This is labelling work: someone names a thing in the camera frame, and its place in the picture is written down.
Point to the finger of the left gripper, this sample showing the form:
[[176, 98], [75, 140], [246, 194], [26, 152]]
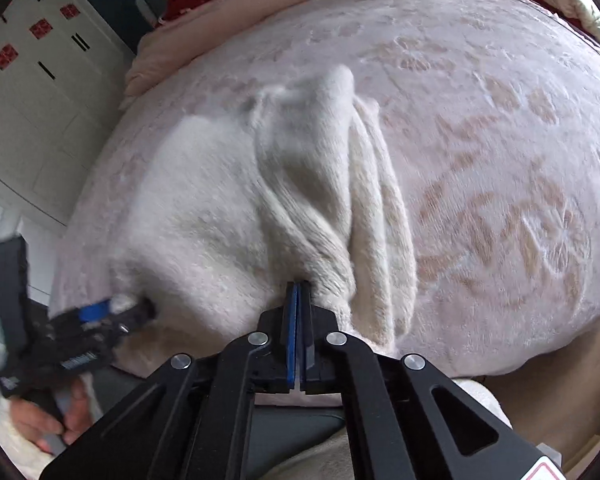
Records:
[[95, 312]]

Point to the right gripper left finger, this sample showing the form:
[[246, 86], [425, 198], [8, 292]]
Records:
[[275, 368]]

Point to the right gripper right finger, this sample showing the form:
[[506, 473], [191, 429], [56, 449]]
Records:
[[317, 369]]

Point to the white fuzzy knit sweater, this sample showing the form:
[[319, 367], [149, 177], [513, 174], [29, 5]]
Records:
[[295, 184]]

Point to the person's left hand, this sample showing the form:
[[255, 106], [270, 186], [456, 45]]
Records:
[[36, 425]]

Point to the speckled fleece trouser leg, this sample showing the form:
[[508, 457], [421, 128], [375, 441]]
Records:
[[331, 459]]

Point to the pink floral bed blanket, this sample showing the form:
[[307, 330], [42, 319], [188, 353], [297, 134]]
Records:
[[490, 110]]

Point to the white wardrobe with handles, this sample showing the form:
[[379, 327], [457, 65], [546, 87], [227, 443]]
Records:
[[62, 73]]

